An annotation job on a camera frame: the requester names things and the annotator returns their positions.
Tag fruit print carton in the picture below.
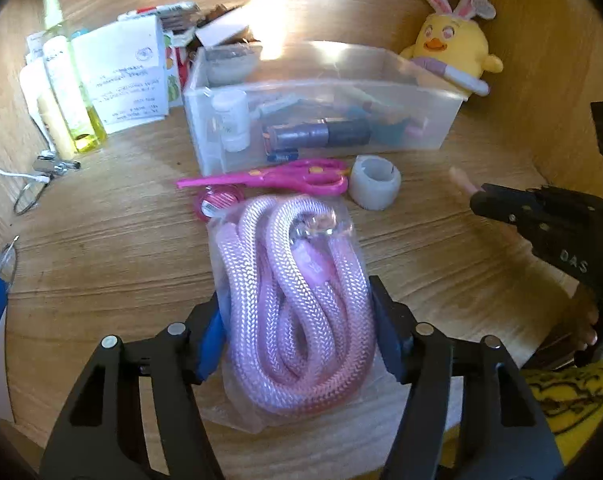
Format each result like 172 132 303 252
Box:
164 45 191 108

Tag cream lip balm stick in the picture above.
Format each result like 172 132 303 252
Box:
449 167 479 197

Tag clear plastic storage box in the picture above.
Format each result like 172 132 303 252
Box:
183 41 465 176

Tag small white dropper bottle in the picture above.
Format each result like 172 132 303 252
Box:
212 89 252 152

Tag round glass lens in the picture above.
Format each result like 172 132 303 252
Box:
0 235 20 292

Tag small teal toy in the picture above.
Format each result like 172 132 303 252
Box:
371 109 413 147

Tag yellow-green spray bottle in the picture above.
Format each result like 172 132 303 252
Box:
42 0 107 153

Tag translucent tape roll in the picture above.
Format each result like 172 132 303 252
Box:
349 154 402 211

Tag yellow chick plush toy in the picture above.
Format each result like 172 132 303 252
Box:
399 0 503 98

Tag pink scissors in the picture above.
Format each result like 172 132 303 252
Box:
176 157 352 197

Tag purple and grey bottle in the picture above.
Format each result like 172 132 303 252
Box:
262 117 372 150

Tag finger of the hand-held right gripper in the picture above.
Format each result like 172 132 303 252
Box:
470 192 538 233
481 183 547 200

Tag cream plastic tube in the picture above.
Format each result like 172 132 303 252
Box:
36 91 77 159

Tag white printed paper sheet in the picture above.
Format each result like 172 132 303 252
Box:
72 15 170 135

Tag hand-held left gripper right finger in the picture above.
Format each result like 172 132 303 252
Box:
369 276 565 480

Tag pink rope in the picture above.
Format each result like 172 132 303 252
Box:
205 195 377 433

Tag stack of booklets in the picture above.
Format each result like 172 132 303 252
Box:
119 2 202 46

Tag white power cable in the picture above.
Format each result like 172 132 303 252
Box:
0 110 57 184

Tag small pink round tin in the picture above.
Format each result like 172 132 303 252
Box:
198 185 245 221

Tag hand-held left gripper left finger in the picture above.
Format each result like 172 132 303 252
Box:
40 290 232 480

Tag small white box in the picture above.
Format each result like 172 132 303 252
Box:
196 5 250 50

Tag metal key ring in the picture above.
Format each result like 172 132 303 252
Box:
13 180 50 217

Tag brown beads pile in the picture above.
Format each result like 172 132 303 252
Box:
196 4 262 45

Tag person's right hand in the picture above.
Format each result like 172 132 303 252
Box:
570 287 603 350

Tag translucent white bowl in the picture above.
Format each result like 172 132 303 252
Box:
202 45 262 86

